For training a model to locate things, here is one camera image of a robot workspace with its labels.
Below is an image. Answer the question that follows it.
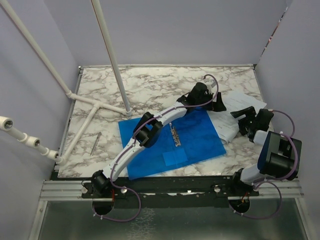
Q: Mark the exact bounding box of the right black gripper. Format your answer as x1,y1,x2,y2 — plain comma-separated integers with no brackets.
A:
230,106,257,136

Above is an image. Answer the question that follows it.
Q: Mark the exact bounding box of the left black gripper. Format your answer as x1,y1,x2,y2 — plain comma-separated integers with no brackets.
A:
194,91,225,112

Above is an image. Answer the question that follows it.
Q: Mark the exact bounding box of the white printed paper sheet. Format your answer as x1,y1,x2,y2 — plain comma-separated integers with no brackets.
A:
207,91,267,143

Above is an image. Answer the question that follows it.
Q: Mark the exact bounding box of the blue clip file folder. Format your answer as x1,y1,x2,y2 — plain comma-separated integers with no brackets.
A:
127,110,227,180

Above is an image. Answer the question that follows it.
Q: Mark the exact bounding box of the metal folder clip mechanism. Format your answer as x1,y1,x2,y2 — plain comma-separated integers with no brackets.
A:
169,122,181,147

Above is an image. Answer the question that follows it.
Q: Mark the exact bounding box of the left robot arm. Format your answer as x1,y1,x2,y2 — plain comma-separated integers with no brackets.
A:
90,78,220,198

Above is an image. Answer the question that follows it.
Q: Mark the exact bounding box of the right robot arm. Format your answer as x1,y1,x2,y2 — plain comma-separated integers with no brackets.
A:
229,106,302,196

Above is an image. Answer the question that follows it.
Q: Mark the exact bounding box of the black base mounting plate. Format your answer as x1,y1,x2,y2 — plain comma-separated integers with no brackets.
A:
82,175,259,209

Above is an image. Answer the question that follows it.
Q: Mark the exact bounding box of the metal pen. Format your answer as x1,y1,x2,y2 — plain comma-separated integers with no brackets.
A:
90,132,102,156

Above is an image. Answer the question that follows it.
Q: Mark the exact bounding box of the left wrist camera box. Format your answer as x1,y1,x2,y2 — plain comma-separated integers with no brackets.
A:
203,76,217,90

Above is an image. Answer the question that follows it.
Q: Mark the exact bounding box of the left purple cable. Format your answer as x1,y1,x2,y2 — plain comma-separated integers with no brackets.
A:
92,74,220,223

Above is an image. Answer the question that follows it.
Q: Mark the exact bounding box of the white pvc pipe frame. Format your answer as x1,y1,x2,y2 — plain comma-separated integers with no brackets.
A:
0,0,132,166

